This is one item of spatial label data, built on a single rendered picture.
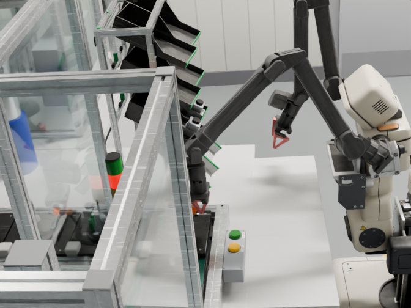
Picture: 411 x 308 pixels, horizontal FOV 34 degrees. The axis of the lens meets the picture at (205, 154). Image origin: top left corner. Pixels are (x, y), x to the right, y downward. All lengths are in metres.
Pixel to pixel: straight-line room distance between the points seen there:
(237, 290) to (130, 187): 1.49
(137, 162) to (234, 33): 4.46
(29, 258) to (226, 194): 1.75
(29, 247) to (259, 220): 1.61
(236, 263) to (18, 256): 1.28
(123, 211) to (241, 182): 2.00
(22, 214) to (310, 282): 1.19
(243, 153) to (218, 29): 2.45
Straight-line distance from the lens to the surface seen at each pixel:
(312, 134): 4.77
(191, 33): 2.51
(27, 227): 1.45
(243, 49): 5.38
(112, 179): 2.04
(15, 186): 1.40
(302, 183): 2.78
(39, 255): 1.06
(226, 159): 2.95
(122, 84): 1.14
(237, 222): 2.59
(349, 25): 5.32
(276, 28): 5.32
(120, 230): 0.78
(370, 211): 2.65
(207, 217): 2.44
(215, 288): 2.18
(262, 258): 2.42
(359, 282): 3.19
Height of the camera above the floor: 2.47
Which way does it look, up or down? 32 degrees down
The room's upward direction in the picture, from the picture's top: 6 degrees counter-clockwise
